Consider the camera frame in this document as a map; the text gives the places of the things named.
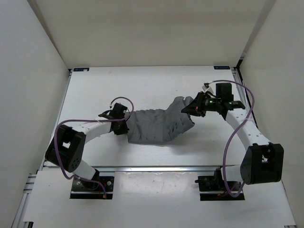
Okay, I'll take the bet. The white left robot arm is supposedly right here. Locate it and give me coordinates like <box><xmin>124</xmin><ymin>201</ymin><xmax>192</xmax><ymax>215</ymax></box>
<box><xmin>45</xmin><ymin>103</ymin><xmax>130</xmax><ymax>190</ymax></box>

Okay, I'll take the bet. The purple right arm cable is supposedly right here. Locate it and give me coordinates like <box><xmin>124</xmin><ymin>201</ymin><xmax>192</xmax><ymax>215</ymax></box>
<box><xmin>209</xmin><ymin>80</ymin><xmax>255</xmax><ymax>198</ymax></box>

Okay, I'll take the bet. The grey pleated skirt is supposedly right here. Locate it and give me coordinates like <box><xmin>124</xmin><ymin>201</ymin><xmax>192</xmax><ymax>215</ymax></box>
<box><xmin>127</xmin><ymin>96</ymin><xmax>195</xmax><ymax>145</ymax></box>

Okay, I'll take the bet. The aluminium frame rail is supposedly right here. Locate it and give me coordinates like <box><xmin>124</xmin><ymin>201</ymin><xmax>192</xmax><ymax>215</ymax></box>
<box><xmin>231</xmin><ymin>67</ymin><xmax>271</xmax><ymax>171</ymax></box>

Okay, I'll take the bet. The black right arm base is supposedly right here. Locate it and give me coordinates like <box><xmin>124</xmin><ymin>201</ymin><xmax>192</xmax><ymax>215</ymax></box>
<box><xmin>194</xmin><ymin>168</ymin><xmax>245</xmax><ymax>201</ymax></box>

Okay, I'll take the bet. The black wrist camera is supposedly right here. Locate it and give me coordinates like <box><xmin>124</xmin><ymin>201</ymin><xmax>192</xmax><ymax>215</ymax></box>
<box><xmin>109</xmin><ymin>103</ymin><xmax>128</xmax><ymax>119</ymax></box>
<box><xmin>216</xmin><ymin>82</ymin><xmax>234</xmax><ymax>102</ymax></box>

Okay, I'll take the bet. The blue right corner label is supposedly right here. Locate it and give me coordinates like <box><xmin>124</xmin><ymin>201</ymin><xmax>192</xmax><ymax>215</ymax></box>
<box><xmin>214</xmin><ymin>66</ymin><xmax>230</xmax><ymax>70</ymax></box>

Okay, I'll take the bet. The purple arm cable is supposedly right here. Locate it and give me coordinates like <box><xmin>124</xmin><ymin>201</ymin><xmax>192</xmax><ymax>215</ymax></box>
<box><xmin>54</xmin><ymin>96</ymin><xmax>135</xmax><ymax>192</ymax></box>
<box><xmin>209</xmin><ymin>80</ymin><xmax>255</xmax><ymax>198</ymax></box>

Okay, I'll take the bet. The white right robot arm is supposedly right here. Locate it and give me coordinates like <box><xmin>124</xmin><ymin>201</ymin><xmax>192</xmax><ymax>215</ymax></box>
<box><xmin>182</xmin><ymin>92</ymin><xmax>284</xmax><ymax>190</ymax></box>

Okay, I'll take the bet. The blue corner label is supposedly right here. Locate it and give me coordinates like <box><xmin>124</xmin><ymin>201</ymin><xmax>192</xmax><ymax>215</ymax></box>
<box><xmin>73</xmin><ymin>67</ymin><xmax>90</xmax><ymax>72</ymax></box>
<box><xmin>214</xmin><ymin>66</ymin><xmax>230</xmax><ymax>70</ymax></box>

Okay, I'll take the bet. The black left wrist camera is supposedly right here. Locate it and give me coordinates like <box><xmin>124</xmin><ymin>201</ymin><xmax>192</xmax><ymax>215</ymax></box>
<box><xmin>109</xmin><ymin>103</ymin><xmax>128</xmax><ymax>119</ymax></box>

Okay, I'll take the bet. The blue left corner label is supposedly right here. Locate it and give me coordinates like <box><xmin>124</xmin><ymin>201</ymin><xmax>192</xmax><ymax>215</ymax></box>
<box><xmin>73</xmin><ymin>67</ymin><xmax>90</xmax><ymax>72</ymax></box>

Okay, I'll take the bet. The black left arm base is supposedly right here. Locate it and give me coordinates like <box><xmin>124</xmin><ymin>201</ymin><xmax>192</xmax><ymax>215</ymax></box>
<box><xmin>70</xmin><ymin>174</ymin><xmax>114</xmax><ymax>200</ymax></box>

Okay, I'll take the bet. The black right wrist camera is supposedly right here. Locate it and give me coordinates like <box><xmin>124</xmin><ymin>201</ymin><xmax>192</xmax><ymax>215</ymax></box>
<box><xmin>216</xmin><ymin>82</ymin><xmax>234</xmax><ymax>102</ymax></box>

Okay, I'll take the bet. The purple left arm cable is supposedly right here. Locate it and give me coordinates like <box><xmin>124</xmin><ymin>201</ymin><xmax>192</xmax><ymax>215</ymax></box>
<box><xmin>54</xmin><ymin>96</ymin><xmax>135</xmax><ymax>192</ymax></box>

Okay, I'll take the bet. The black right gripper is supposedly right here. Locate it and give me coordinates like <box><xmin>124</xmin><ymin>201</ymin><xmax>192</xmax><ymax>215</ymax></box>
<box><xmin>181</xmin><ymin>91</ymin><xmax>220</xmax><ymax>117</ymax></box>

